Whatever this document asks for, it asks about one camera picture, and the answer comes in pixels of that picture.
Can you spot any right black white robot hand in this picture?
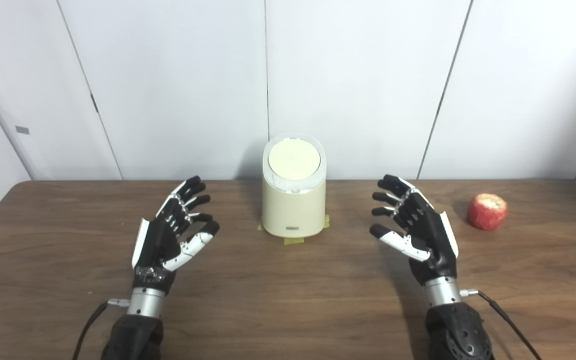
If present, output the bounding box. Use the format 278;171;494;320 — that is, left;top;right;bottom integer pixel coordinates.
369;174;460;287

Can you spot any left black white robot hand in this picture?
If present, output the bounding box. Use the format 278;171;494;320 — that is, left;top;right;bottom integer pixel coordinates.
131;175;220;296

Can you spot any red apple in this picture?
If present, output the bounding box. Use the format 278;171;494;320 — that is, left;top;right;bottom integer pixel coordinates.
466;193;509;231

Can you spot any cream-colored bin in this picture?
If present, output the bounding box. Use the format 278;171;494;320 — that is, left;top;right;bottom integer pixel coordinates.
261;134;327;239

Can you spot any cream round bin lid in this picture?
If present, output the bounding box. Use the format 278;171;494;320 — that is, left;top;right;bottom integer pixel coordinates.
268;139;322;181

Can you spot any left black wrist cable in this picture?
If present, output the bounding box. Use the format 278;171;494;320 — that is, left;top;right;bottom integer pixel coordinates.
72;298;130;360

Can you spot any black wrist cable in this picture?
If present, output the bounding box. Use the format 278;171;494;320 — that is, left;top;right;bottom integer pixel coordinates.
460;288;543;360
72;298;130;360

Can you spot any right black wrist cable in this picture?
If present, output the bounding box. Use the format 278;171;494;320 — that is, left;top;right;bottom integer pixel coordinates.
460;288;543;360

